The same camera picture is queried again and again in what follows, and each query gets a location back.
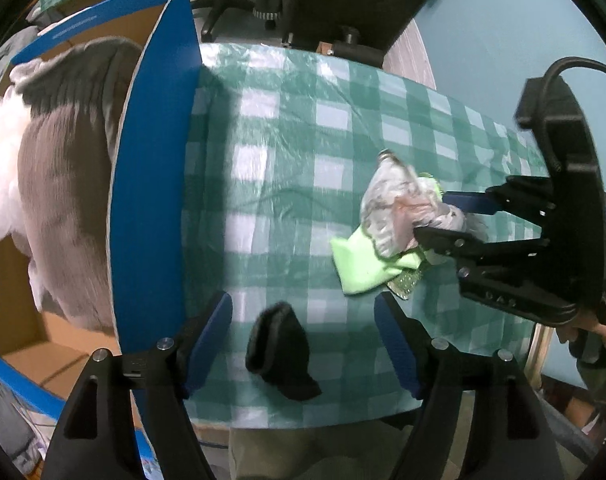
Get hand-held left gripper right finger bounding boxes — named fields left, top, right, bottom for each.
left=374, top=292, right=559, bottom=480

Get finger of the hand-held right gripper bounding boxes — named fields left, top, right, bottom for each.
left=413, top=225, right=551, bottom=267
left=440, top=176, right=556, bottom=217

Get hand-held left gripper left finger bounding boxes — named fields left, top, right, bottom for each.
left=42, top=291, right=234, bottom=480

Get green glitter fabric piece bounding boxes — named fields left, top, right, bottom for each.
left=385, top=174, right=443, bottom=302

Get black sock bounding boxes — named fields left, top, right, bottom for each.
left=245, top=302, right=323, bottom=402

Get patterned grey cloth bundle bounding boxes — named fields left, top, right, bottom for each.
left=360, top=149, right=489, bottom=266

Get light green cloth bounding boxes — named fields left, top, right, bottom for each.
left=330, top=225, right=424, bottom=297

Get blue-edged cardboard box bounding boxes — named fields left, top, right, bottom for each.
left=0, top=0, right=204, bottom=480

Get grey ribbed cloth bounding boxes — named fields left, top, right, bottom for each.
left=20, top=37, right=144, bottom=333

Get white mesh bath sponge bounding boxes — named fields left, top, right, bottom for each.
left=0, top=57, right=41, bottom=241

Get person's olive trousers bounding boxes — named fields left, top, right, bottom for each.
left=228, top=400, right=434, bottom=480

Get wooden stick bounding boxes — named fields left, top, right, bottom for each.
left=528, top=322, right=554, bottom=391

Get green checkered tablecloth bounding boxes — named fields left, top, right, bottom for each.
left=183, top=42, right=551, bottom=428

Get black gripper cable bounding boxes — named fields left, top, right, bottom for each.
left=539, top=57, right=606, bottom=92

